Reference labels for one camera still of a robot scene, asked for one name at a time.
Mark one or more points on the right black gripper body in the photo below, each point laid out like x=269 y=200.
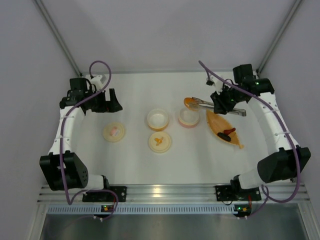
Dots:
x=223 y=100

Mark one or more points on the red sausage piece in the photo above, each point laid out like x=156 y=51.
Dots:
x=229 y=131

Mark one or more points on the metal tongs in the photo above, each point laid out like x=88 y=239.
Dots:
x=205 y=105

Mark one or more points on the orange bread roll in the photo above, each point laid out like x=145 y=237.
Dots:
x=191 y=104

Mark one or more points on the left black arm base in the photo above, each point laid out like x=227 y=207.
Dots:
x=116 y=193

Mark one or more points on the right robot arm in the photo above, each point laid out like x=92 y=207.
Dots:
x=285 y=159

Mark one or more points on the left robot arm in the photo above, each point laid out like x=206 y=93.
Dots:
x=62 y=167

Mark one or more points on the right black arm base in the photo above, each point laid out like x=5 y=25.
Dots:
x=228 y=193

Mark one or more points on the pink lunch bowl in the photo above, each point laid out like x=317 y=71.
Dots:
x=188 y=118

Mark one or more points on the yellow lunch bowl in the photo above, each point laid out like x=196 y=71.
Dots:
x=157 y=119

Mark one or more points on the boat-shaped woven basket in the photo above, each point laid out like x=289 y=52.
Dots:
x=222 y=129

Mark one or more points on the cream lid pink knob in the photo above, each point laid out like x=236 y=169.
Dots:
x=113 y=132

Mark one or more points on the cream lid orange knob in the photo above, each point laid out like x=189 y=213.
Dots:
x=159 y=142

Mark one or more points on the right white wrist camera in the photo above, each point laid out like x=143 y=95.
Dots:
x=215 y=82

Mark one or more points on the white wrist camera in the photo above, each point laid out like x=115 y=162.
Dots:
x=98 y=81
x=215 y=82

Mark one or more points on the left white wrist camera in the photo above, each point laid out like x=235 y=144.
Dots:
x=98 y=81

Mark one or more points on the slotted cable duct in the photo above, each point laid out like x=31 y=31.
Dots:
x=146 y=209

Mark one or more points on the left aluminium frame post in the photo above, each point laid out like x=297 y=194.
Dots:
x=39 y=4

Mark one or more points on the aluminium frame post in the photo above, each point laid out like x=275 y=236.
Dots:
x=281 y=30
x=39 y=4

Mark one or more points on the right aluminium frame post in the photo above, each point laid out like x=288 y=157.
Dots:
x=281 y=30

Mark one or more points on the aluminium mounting rail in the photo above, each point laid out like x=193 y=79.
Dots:
x=182 y=193

